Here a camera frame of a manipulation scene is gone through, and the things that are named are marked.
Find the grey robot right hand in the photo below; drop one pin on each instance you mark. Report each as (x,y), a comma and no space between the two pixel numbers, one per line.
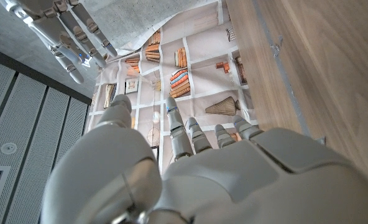
(62,31)

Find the printed bookshelf backdrop cloth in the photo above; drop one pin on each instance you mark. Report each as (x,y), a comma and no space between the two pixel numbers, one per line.
(202,40)

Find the round ceiling sensor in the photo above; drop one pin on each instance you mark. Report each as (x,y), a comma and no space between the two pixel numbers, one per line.
(8,148)

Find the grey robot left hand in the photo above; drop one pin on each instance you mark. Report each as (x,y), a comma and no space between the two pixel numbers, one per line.
(249,180)

